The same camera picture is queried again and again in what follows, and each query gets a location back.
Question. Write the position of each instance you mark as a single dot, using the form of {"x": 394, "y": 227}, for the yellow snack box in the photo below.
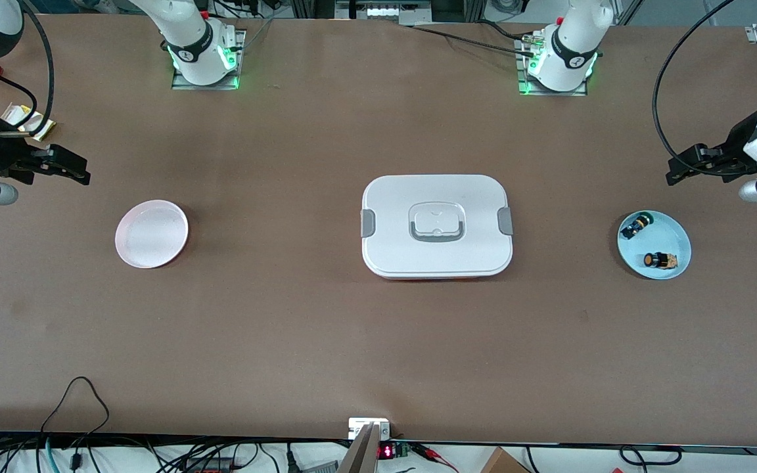
{"x": 37, "y": 125}

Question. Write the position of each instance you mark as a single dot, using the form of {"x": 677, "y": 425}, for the red digit display module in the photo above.
{"x": 386, "y": 452}

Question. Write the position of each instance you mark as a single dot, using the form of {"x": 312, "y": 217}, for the orange push-button switch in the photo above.
{"x": 660, "y": 261}

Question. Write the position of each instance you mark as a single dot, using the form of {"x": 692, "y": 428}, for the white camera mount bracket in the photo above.
{"x": 368, "y": 426}

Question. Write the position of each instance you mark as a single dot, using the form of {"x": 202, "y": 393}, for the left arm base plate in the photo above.
{"x": 523, "y": 89}

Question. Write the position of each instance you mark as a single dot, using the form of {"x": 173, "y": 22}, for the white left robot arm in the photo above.
{"x": 569, "y": 59}

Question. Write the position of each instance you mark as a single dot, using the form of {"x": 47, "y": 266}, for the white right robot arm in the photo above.
{"x": 194, "y": 56}

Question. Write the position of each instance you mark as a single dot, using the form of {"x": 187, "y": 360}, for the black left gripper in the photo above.
{"x": 732, "y": 150}

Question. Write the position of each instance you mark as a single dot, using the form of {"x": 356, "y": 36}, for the white lidded container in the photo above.
{"x": 437, "y": 253}

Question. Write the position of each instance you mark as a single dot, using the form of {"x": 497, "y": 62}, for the light blue plate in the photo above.
{"x": 671, "y": 233}

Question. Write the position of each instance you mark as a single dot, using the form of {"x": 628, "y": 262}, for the white power strip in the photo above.
{"x": 384, "y": 9}

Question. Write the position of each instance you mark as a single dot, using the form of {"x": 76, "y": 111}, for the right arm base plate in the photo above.
{"x": 184, "y": 85}

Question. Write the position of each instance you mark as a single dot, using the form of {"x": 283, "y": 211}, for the green push-button switch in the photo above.
{"x": 636, "y": 226}

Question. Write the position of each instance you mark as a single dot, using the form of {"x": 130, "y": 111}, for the pink plate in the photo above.
{"x": 152, "y": 234}

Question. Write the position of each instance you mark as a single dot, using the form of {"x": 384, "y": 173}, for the brown cardboard piece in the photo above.
{"x": 503, "y": 461}

